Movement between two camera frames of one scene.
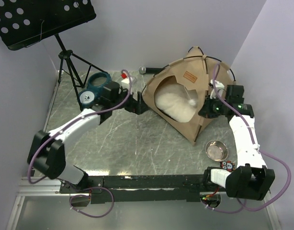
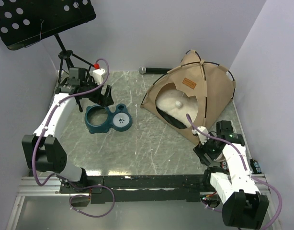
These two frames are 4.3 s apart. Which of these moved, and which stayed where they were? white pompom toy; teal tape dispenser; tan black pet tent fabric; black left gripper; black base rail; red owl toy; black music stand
Moved: teal tape dispenser; black left gripper; tan black pet tent fabric; white pompom toy
Stayed: black music stand; black base rail; red owl toy
